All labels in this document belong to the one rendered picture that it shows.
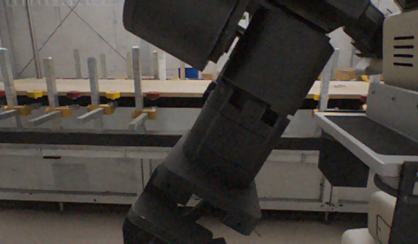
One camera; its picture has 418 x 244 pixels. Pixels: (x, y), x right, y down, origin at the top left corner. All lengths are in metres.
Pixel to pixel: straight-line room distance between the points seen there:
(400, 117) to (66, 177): 2.05
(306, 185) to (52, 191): 1.80
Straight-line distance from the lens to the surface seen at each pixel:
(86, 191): 2.23
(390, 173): 0.36
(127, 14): 0.18
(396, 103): 0.51
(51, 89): 1.79
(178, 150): 0.19
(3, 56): 1.92
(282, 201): 2.02
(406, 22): 0.54
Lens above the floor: 1.16
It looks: 15 degrees down
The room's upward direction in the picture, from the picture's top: straight up
